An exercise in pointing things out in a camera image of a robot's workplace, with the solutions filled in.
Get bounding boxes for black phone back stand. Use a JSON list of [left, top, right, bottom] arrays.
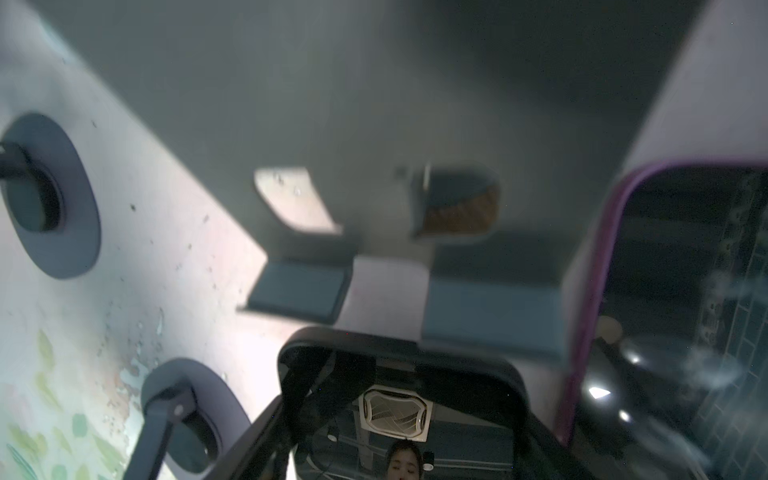
[[277, 327, 529, 479]]

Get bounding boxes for left phone stand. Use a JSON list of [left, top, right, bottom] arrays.
[[123, 358, 250, 479]]

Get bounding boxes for grey phone stand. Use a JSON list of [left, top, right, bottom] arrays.
[[1, 113, 102, 280]]

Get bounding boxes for black phone stand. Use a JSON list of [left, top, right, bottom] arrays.
[[277, 327, 529, 479], [560, 162, 767, 479]]

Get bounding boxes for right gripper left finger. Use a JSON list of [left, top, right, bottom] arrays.
[[205, 396, 285, 480]]

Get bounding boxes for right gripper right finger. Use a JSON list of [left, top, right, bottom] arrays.
[[521, 414, 594, 479]]

